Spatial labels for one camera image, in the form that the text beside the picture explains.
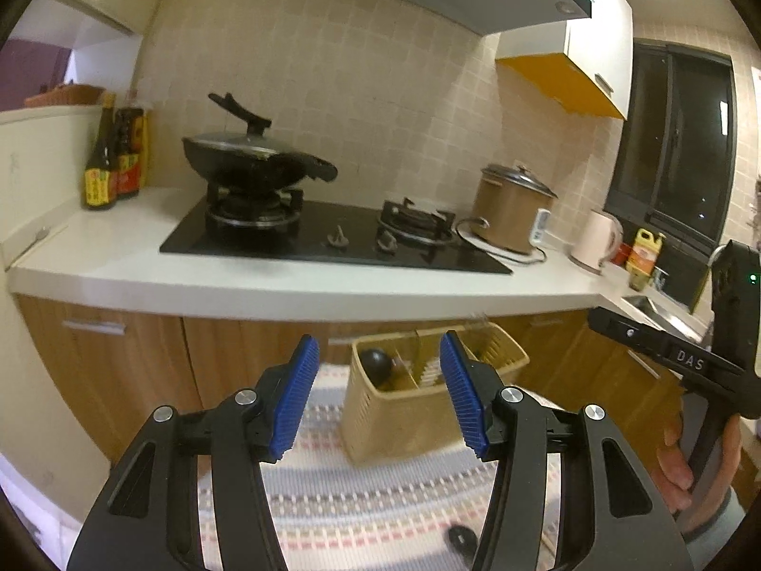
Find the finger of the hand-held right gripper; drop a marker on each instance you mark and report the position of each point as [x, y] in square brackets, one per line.
[648, 342]

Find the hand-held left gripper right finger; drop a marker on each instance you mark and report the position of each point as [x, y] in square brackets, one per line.
[464, 392]

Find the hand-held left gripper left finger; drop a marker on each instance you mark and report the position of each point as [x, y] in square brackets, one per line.
[294, 392]

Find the person's right forearm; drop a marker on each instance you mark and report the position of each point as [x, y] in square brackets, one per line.
[731, 535]

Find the person's right hand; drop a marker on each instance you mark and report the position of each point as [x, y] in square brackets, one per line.
[672, 464]

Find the steel sink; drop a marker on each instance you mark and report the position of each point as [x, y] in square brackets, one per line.
[654, 309]

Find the beige plastic utensil basket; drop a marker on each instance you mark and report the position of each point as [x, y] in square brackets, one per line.
[404, 422]

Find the black round utensil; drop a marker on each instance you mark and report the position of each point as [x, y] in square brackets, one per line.
[376, 364]

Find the yellow oil bottle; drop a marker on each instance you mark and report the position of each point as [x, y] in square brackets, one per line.
[645, 253]

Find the white electric kettle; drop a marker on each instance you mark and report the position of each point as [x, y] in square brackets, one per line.
[594, 244]

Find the striped floor mat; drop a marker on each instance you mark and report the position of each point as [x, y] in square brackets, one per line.
[368, 505]

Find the black glass gas stove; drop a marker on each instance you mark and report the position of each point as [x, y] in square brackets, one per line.
[345, 256]

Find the small black object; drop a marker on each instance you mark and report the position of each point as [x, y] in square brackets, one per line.
[462, 540]

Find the stove knob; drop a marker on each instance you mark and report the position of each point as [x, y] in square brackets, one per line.
[339, 238]
[387, 244]

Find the wooden base cabinet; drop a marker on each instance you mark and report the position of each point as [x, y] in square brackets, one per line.
[119, 380]

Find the black burner grate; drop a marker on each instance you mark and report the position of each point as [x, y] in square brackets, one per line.
[416, 223]
[252, 214]

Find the brown slow cooker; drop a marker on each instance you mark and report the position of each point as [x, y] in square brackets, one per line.
[505, 220]

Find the dark window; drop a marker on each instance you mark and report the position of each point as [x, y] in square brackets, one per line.
[672, 148]

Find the glass slow cooker lid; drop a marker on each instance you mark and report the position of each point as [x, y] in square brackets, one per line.
[520, 181]

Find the black wok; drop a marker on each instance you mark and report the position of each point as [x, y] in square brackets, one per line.
[255, 171]

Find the glass wok lid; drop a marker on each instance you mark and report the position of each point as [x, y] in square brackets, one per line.
[238, 141]

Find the dark sauce bottle red label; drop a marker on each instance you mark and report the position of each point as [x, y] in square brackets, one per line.
[128, 172]

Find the dark sauce bottle yellow label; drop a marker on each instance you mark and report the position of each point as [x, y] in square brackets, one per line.
[100, 184]

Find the wicker basket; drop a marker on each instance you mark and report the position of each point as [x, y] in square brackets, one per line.
[62, 95]

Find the white wall cabinet yellow underside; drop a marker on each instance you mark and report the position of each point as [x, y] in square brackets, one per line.
[594, 41]

